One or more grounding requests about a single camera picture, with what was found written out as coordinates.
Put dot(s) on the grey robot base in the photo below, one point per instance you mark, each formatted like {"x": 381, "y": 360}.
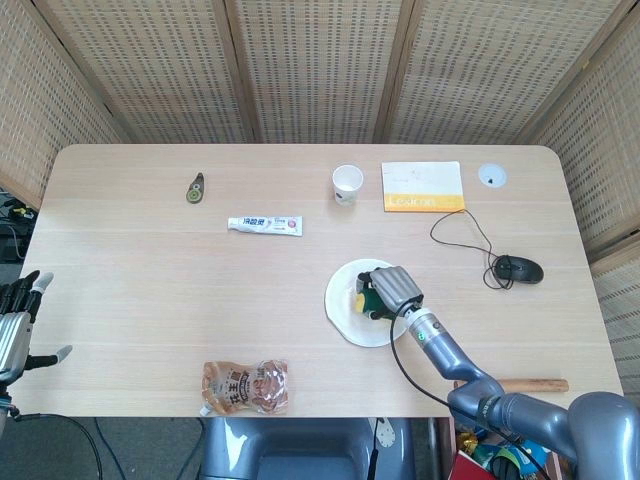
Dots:
{"x": 305, "y": 447}

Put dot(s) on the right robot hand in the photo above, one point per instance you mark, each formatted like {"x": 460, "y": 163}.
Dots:
{"x": 392, "y": 287}

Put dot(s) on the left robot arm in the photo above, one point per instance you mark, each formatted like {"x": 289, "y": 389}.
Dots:
{"x": 4, "y": 400}

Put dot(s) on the white paper plate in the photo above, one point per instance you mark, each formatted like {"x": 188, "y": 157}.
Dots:
{"x": 350, "y": 310}

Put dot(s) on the wooden rolling pin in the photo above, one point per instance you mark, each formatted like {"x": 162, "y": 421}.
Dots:
{"x": 535, "y": 385}

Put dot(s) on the peanut butter pouch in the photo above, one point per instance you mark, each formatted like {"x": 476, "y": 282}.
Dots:
{"x": 246, "y": 386}

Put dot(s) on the paper cup with flower print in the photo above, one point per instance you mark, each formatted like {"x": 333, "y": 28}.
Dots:
{"x": 346, "y": 185}

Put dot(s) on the green and yellow sponge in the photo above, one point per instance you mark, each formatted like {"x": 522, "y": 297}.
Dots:
{"x": 371, "y": 301}

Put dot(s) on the white toothpaste tube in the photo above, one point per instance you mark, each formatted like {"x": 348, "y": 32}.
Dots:
{"x": 266, "y": 224}

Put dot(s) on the woven folding screen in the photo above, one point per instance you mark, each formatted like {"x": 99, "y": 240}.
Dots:
{"x": 320, "y": 70}

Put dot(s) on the green correction tape dispenser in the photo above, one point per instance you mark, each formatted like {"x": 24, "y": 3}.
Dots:
{"x": 194, "y": 190}

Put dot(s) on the white and yellow book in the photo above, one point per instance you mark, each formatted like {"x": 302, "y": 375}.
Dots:
{"x": 424, "y": 185}

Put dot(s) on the black computer mouse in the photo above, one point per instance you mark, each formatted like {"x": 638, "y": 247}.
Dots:
{"x": 519, "y": 269}

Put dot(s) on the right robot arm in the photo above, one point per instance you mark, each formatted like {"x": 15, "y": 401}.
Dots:
{"x": 500, "y": 390}

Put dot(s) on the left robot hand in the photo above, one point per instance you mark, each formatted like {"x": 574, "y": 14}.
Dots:
{"x": 17, "y": 325}

